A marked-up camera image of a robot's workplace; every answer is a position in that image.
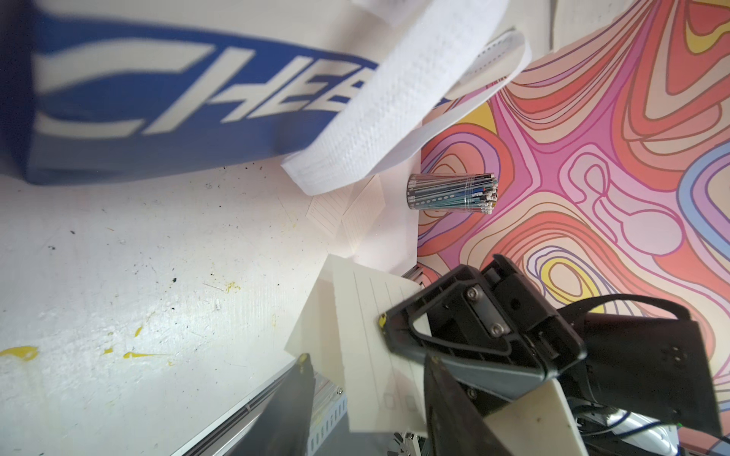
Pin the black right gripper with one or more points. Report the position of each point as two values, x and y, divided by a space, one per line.
630 352

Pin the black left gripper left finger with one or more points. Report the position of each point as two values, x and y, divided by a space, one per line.
283 427

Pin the blue white bag with handles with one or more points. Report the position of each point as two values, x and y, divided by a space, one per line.
117 91

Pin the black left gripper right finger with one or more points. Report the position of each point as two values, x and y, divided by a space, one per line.
454 425

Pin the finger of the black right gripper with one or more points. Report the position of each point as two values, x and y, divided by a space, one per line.
492 329

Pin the white receipt on table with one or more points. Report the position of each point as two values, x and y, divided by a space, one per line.
341 211
391 244

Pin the metallic cup of pencils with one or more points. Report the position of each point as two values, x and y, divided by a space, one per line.
473 193

